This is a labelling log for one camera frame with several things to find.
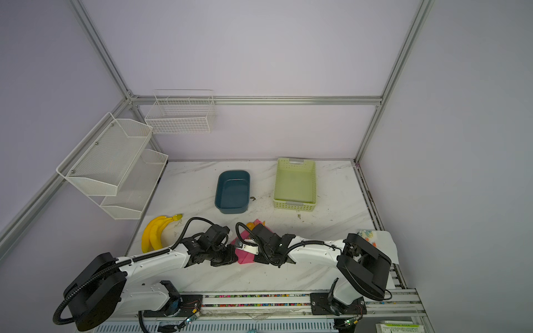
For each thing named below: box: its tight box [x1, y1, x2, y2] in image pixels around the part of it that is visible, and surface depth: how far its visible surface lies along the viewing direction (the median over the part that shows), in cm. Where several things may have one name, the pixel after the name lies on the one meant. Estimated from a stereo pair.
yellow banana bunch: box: [140, 213, 183, 254], surface depth 89 cm
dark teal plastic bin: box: [214, 169, 251, 215], surface depth 106 cm
